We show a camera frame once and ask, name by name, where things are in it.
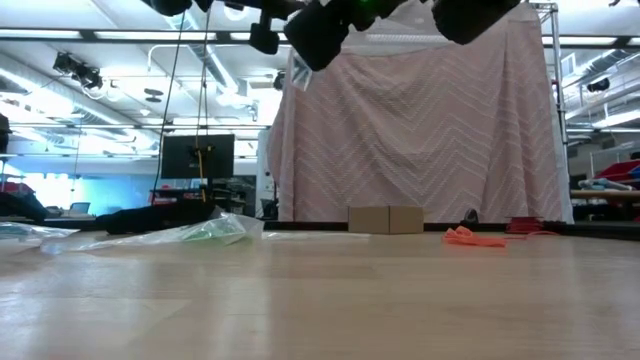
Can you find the round ceiling sensor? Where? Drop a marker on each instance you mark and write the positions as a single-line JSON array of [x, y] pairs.
[[153, 92]]

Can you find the black computer monitor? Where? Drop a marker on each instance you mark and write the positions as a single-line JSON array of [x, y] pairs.
[[180, 157]]

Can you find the black ceiling spotlight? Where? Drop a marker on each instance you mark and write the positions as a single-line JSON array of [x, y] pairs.
[[80, 72]]

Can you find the orange rubber band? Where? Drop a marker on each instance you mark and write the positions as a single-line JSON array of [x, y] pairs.
[[460, 235], [492, 242]]

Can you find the black metal clamp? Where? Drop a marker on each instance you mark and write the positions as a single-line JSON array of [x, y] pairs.
[[470, 217]]

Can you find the small cardboard box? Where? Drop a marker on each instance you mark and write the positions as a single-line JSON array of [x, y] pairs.
[[385, 220]]

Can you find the wooden workbench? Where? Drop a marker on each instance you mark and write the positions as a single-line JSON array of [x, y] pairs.
[[605, 195]]

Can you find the black aluminium table frame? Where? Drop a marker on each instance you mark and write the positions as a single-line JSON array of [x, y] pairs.
[[600, 230]]

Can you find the black tripod stand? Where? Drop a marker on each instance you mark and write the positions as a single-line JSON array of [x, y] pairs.
[[272, 207]]

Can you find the pink chevron curtain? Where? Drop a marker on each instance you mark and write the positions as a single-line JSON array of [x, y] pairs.
[[450, 150]]

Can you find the open laptop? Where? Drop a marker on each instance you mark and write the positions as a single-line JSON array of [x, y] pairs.
[[80, 207]]

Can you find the green rubber band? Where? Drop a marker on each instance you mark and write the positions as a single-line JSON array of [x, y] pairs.
[[215, 232]]

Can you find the red storage bin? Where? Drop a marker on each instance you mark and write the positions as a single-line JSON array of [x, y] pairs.
[[617, 172]]

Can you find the blue white roll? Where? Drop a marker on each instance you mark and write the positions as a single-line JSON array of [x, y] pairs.
[[600, 184]]

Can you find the dark cluttered desk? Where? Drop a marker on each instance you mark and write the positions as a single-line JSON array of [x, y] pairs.
[[230, 197]]

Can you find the metal curtain rack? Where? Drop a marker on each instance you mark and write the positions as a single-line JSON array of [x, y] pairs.
[[556, 100]]

